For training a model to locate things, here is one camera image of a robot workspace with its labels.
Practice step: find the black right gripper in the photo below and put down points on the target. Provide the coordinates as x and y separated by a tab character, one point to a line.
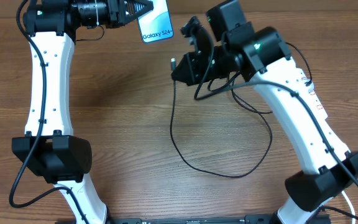
188	65

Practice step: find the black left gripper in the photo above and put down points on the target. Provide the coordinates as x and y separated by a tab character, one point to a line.
118	12

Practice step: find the blue Samsung Galaxy smartphone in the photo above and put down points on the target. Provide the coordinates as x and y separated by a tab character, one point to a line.
156	25

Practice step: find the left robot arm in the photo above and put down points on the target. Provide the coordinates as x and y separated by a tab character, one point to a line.
49	148

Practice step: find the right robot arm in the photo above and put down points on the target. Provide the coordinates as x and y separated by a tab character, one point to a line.
264	61

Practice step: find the white power strip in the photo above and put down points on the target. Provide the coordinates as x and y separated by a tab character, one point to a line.
317	103

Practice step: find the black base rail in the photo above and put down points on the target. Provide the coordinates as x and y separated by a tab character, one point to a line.
248	219

